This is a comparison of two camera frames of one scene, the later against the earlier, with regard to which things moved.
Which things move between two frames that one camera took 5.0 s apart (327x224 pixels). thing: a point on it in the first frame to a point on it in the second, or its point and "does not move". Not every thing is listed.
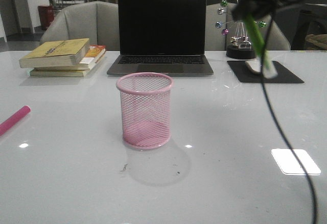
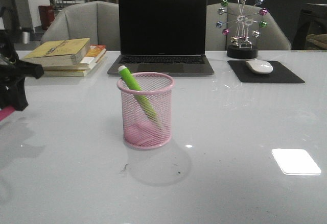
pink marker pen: [8, 123] to [6, 112]
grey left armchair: [98, 21] does not move
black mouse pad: [247, 75] does not move
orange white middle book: [94, 53] does not move
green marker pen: [257, 35] to [139, 95]
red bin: [47, 15] does not move
